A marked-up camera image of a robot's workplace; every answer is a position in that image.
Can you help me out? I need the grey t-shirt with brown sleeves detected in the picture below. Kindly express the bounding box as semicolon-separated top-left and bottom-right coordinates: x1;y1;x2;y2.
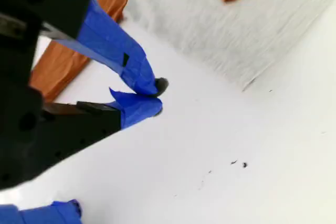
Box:
28;0;336;104

